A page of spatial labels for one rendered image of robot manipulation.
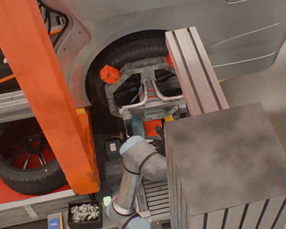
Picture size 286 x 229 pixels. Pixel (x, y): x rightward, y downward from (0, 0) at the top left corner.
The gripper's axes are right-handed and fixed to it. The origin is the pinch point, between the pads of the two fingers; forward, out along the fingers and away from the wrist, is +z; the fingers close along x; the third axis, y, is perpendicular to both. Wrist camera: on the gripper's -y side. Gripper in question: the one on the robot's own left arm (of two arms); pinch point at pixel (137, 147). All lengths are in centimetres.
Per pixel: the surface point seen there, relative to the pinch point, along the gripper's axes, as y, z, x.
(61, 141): -5.2, 37.0, 11.2
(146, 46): -39, -18, 52
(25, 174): 38, 71, 68
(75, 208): 50, 40, 34
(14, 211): 62, 83, 63
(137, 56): -34, -12, 53
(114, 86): -17, 5, 54
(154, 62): -30, -21, 48
